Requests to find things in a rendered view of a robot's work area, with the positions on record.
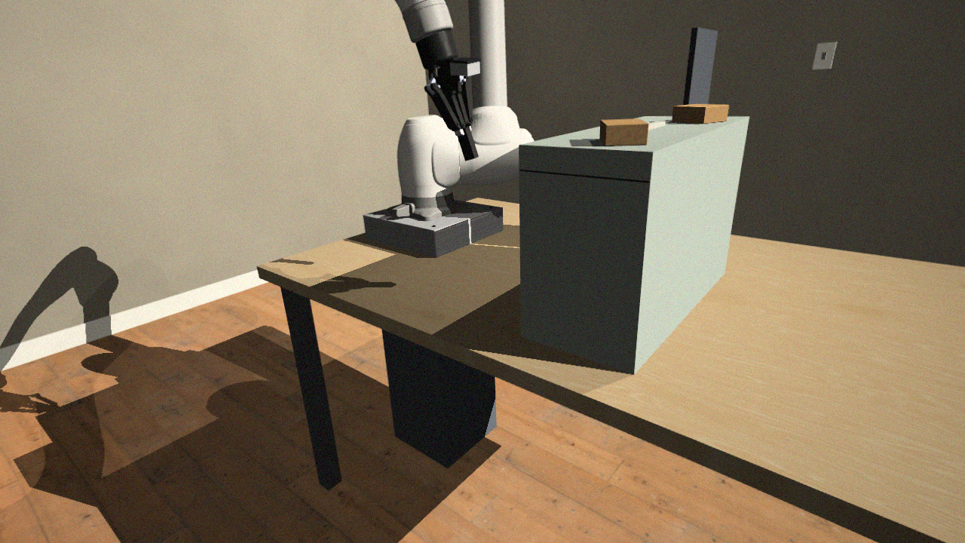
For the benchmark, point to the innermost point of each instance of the brown rectangular box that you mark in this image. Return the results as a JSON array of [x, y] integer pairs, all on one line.
[[624, 132]]

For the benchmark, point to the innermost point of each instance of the tan rectangular block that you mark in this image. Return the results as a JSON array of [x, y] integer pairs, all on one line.
[[700, 113]]

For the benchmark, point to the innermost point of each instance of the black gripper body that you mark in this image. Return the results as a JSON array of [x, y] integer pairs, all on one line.
[[434, 51]]

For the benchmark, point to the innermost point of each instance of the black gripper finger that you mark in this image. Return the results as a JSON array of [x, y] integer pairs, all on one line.
[[451, 113], [463, 98]]

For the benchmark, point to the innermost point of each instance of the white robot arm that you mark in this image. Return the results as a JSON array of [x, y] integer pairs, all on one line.
[[428, 159]]

